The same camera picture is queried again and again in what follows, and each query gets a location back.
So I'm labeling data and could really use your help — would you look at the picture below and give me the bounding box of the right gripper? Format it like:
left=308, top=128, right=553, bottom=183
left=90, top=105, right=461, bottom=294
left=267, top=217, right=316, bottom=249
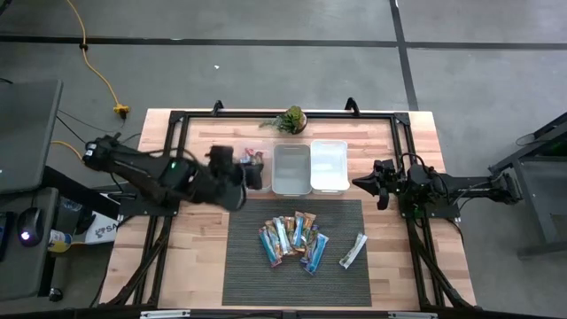
left=352, top=158, right=409, bottom=211

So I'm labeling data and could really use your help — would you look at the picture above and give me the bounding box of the white and green granola bar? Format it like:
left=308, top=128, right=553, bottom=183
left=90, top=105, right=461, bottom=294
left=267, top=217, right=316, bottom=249
left=338, top=232, right=369, bottom=270

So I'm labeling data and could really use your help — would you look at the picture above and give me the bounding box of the clear plastic bin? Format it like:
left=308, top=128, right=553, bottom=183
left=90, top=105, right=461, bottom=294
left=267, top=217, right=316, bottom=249
left=238, top=144, right=274, bottom=194

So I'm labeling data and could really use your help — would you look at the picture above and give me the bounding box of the white printed bag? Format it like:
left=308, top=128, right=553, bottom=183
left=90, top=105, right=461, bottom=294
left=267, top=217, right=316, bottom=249
left=83, top=211, right=120, bottom=245

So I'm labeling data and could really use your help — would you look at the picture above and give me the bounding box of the grey plastic bin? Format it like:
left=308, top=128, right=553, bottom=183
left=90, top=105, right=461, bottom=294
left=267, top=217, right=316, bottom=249
left=271, top=143, right=313, bottom=198

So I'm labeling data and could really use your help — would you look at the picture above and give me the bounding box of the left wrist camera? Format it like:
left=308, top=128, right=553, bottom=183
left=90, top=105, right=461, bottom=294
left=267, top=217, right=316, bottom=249
left=206, top=144, right=236, bottom=168

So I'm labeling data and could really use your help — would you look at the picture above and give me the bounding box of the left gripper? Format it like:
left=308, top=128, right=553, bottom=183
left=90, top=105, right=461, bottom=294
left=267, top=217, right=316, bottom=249
left=194, top=162, right=266, bottom=213

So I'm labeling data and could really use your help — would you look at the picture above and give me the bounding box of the black computer mouse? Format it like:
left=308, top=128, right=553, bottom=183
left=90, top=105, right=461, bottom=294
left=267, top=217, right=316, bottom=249
left=16, top=206, right=46, bottom=248

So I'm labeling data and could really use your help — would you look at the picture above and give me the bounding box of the black aluminium rig frame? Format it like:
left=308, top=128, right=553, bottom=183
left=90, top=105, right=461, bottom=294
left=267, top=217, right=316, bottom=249
left=99, top=97, right=478, bottom=319

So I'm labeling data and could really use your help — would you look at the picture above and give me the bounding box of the grey desk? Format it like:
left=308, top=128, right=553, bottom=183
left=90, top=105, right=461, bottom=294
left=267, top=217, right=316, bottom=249
left=0, top=79, right=64, bottom=196
left=0, top=185, right=61, bottom=302

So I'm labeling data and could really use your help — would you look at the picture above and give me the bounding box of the white plastic bin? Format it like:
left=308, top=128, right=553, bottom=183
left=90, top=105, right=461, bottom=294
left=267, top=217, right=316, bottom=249
left=309, top=139, right=351, bottom=196

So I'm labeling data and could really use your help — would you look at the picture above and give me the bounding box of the potted succulent plant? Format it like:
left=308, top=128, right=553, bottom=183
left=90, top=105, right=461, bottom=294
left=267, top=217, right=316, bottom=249
left=259, top=105, right=309, bottom=136

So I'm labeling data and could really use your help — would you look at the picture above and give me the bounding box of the plastic bottle yellow label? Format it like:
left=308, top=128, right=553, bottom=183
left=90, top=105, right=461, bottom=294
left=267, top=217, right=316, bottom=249
left=47, top=229, right=74, bottom=253

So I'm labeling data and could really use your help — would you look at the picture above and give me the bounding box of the grey woven placemat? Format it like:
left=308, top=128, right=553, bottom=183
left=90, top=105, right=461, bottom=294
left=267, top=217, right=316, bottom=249
left=221, top=198, right=373, bottom=307

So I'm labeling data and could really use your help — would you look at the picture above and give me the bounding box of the white and blue granola bar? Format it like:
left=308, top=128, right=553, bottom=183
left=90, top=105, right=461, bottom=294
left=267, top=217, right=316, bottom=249
left=273, top=216, right=293, bottom=257

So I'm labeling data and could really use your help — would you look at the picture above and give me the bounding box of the yellow extension cable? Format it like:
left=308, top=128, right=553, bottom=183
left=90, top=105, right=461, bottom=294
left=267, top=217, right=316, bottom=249
left=50, top=0, right=130, bottom=163

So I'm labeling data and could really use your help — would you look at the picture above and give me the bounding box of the orange granola bar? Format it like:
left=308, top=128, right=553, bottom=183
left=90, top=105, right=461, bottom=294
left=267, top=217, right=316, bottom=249
left=303, top=212, right=317, bottom=250
left=284, top=215, right=297, bottom=253

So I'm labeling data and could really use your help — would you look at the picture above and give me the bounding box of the black metal stand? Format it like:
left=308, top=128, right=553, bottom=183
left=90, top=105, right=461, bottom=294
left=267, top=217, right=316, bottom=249
left=489, top=110, right=567, bottom=261

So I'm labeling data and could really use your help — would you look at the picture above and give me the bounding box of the blue chip bag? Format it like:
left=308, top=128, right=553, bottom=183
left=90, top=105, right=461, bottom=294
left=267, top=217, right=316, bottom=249
left=299, top=224, right=321, bottom=266

